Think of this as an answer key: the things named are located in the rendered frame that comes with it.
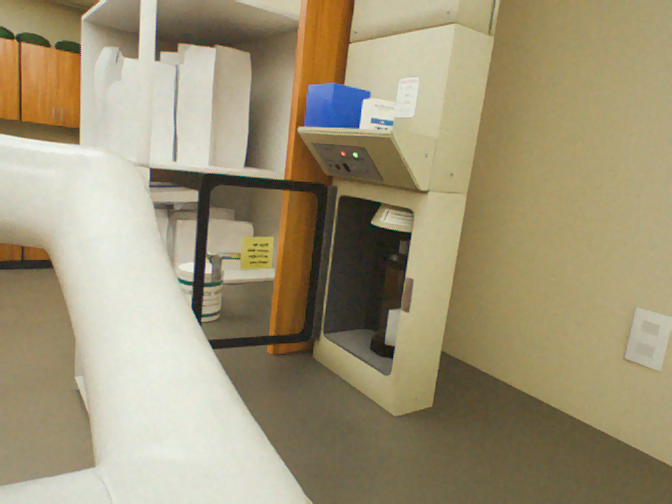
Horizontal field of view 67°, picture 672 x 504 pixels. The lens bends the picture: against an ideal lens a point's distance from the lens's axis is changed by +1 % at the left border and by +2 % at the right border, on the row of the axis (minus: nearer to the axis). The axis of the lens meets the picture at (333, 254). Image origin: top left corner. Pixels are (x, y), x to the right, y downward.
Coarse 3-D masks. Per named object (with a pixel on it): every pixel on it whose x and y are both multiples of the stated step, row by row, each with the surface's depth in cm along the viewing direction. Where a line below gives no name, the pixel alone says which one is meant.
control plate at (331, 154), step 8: (312, 144) 111; (320, 144) 109; (328, 144) 106; (320, 152) 112; (328, 152) 109; (336, 152) 106; (344, 152) 104; (352, 152) 101; (360, 152) 99; (328, 160) 112; (336, 160) 109; (344, 160) 106; (352, 160) 104; (360, 160) 101; (368, 160) 99; (328, 168) 115; (336, 168) 112; (344, 168) 109; (368, 168) 101; (376, 168) 99; (360, 176) 107; (368, 176) 104; (376, 176) 102
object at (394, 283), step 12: (384, 264) 113; (384, 276) 114; (396, 276) 112; (384, 288) 114; (396, 288) 112; (384, 300) 114; (396, 300) 113; (384, 312) 115; (396, 312) 113; (384, 324) 115; (396, 324) 114; (384, 336) 115
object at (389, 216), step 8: (384, 208) 110; (392, 208) 108; (400, 208) 107; (408, 208) 107; (376, 216) 112; (384, 216) 109; (392, 216) 108; (400, 216) 107; (408, 216) 106; (376, 224) 110; (384, 224) 108; (392, 224) 107; (400, 224) 106; (408, 224) 106; (408, 232) 105
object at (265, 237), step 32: (224, 192) 108; (256, 192) 111; (288, 192) 115; (224, 224) 109; (256, 224) 113; (288, 224) 117; (224, 256) 111; (256, 256) 115; (288, 256) 118; (192, 288) 109; (224, 288) 113; (256, 288) 116; (288, 288) 120; (224, 320) 114; (256, 320) 118; (288, 320) 122
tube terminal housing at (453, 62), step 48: (384, 48) 105; (432, 48) 94; (480, 48) 95; (384, 96) 105; (432, 96) 95; (480, 96) 98; (384, 192) 106; (432, 192) 96; (432, 240) 99; (432, 288) 102; (432, 336) 105; (384, 384) 107; (432, 384) 109
